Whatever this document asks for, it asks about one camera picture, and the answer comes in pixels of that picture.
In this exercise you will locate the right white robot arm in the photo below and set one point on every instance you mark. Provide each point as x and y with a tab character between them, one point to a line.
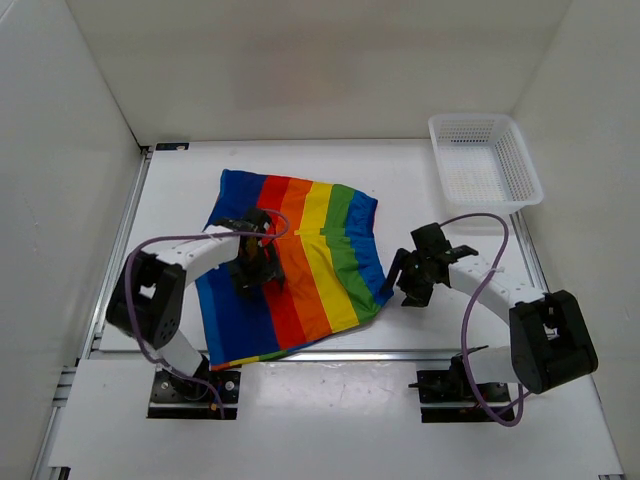
549	343

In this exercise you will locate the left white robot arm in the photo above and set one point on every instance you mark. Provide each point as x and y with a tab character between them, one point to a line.
146	303

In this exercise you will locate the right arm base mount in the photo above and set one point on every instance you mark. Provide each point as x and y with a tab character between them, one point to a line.
446	396

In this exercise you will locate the white plastic mesh basket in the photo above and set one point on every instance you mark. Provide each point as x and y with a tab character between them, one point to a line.
483	164

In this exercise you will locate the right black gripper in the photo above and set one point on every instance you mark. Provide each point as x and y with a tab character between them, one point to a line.
416	296

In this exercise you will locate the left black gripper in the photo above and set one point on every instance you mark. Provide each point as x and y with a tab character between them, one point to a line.
269	270

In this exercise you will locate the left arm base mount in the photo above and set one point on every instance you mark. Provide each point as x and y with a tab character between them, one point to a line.
173	398

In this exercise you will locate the rainbow striped shorts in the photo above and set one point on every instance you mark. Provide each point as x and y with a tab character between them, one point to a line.
333	277

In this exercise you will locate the dark label sticker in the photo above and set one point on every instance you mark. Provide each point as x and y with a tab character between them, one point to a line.
172	146

